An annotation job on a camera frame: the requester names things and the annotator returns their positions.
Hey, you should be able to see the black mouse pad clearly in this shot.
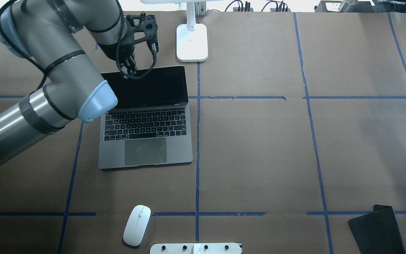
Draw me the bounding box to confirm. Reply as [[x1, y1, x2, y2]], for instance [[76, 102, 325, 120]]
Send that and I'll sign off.
[[348, 204, 406, 254]]

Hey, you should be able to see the white computer mouse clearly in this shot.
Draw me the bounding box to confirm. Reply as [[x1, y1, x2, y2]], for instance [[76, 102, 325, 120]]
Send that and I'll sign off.
[[122, 205, 151, 247]]

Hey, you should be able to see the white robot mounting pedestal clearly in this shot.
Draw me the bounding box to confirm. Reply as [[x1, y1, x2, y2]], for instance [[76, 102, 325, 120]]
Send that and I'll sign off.
[[149, 242, 243, 254]]

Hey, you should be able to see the grey laptop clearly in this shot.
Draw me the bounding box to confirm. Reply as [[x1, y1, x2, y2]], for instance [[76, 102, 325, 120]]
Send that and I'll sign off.
[[98, 65, 193, 170]]

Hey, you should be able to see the white desk lamp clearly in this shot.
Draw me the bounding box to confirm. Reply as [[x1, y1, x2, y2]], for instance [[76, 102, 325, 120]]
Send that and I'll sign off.
[[141, 0, 209, 62]]

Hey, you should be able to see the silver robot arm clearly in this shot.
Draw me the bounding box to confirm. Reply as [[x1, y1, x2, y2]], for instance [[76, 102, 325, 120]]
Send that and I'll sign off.
[[0, 0, 159, 166]]

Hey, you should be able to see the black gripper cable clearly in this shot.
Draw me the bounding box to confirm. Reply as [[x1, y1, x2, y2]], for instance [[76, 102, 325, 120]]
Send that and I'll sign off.
[[116, 21, 158, 80]]

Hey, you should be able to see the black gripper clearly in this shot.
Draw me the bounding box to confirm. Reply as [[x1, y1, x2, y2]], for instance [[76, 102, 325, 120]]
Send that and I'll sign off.
[[101, 12, 159, 79]]

